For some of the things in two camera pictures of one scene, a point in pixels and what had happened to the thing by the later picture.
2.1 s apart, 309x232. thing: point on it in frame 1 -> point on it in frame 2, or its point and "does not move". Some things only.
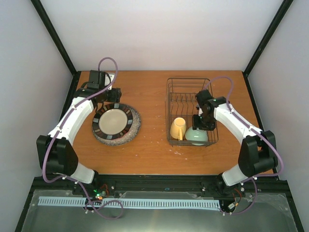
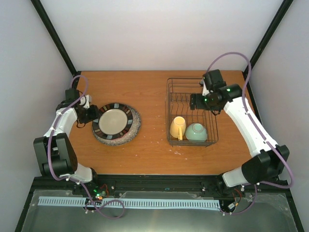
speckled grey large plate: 131,136 does not move
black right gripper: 195,124 -> 195,100
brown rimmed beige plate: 112,121 does not move
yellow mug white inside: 178,128 does not move
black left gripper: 116,97 -> 94,114
